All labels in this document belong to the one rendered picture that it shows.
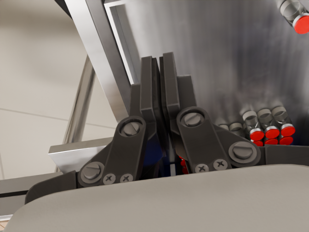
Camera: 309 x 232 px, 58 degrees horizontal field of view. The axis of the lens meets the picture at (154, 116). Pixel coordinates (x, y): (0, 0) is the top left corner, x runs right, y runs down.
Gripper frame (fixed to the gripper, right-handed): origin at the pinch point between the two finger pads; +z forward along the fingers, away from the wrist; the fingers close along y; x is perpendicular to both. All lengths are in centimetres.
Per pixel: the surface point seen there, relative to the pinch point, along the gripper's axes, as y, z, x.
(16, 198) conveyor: -38, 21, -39
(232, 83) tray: 7.9, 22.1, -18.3
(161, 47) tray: -1.2, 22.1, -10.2
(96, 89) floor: -48, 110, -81
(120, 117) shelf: -10.1, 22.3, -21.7
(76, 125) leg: -31, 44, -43
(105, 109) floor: -47, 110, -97
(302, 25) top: 14.2, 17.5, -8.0
